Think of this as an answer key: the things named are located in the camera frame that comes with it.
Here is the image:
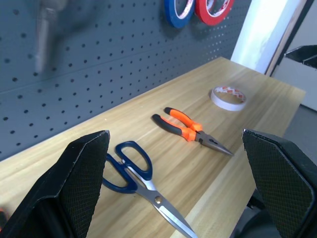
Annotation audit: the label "grey pegboard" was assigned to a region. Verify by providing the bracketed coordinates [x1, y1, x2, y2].
[0, 0, 252, 162]

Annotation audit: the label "red tape roll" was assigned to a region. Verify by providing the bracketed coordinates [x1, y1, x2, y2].
[194, 0, 235, 27]

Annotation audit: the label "blue tape roll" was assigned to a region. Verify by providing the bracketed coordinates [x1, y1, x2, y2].
[163, 0, 196, 29]

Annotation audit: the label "white tape roll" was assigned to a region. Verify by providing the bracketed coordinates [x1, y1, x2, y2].
[210, 86, 247, 112]

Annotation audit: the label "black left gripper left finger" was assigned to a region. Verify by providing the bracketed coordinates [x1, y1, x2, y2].
[0, 129, 111, 238]

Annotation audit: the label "blue handled scissors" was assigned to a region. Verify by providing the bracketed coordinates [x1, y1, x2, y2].
[102, 140, 199, 238]

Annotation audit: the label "orange black needle-nose pliers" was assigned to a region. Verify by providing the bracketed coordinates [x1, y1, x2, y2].
[151, 107, 235, 157]

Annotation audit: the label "silver metal pegboard hook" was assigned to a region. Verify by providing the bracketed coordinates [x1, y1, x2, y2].
[34, 0, 65, 74]

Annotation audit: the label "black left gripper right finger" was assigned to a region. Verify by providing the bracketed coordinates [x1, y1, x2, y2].
[242, 128, 317, 238]

